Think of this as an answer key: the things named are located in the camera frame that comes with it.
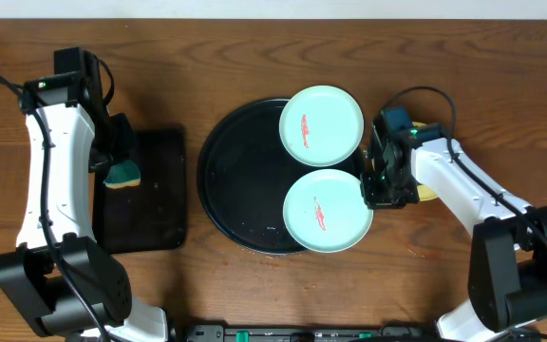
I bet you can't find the green yellow sponge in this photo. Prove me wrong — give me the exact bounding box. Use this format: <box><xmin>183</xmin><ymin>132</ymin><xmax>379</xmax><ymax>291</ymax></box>
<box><xmin>103</xmin><ymin>160</ymin><xmax>141</xmax><ymax>189</ymax></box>

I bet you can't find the yellow plate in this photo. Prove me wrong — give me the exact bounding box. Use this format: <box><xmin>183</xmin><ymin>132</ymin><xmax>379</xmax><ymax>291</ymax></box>
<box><xmin>370</xmin><ymin>121</ymin><xmax>440</xmax><ymax>202</ymax></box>

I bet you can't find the light blue plate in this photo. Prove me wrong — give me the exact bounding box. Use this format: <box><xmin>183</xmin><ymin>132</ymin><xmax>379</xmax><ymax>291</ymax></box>
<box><xmin>282</xmin><ymin>169</ymin><xmax>374</xmax><ymax>253</ymax></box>
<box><xmin>279</xmin><ymin>85</ymin><xmax>364</xmax><ymax>167</ymax></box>

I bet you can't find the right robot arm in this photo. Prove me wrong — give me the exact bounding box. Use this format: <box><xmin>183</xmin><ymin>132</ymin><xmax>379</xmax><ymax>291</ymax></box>
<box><xmin>361</xmin><ymin>107</ymin><xmax>547</xmax><ymax>341</ymax></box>

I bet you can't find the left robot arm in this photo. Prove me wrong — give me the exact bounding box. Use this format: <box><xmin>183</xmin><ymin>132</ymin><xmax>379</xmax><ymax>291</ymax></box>
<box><xmin>0</xmin><ymin>47</ymin><xmax>170</xmax><ymax>341</ymax></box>

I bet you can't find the rectangular black tray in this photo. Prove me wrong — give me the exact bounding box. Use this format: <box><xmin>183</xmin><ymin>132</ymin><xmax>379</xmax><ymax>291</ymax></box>
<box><xmin>92</xmin><ymin>127</ymin><xmax>188</xmax><ymax>255</ymax></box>

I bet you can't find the round black tray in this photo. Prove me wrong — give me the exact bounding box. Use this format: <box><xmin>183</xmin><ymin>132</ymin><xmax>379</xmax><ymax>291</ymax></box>
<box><xmin>198</xmin><ymin>98</ymin><xmax>364</xmax><ymax>255</ymax></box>

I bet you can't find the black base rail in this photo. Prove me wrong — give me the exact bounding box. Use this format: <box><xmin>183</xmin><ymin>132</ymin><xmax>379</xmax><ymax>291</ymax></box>
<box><xmin>182</xmin><ymin>325</ymin><xmax>440</xmax><ymax>342</ymax></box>

